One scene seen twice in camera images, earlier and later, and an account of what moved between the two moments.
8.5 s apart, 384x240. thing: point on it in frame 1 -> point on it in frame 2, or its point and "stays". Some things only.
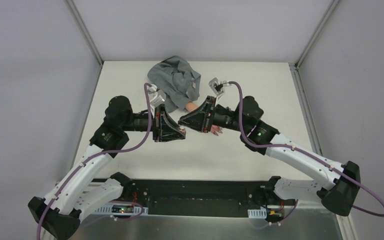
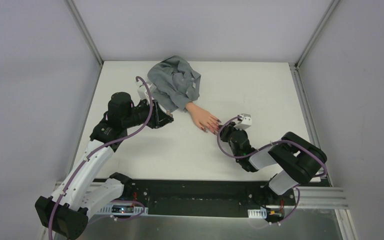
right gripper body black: x=208 y=114 -> x=227 y=131
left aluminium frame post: x=76 y=13 stays
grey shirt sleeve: x=175 y=77 stays
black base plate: x=205 y=198 stays
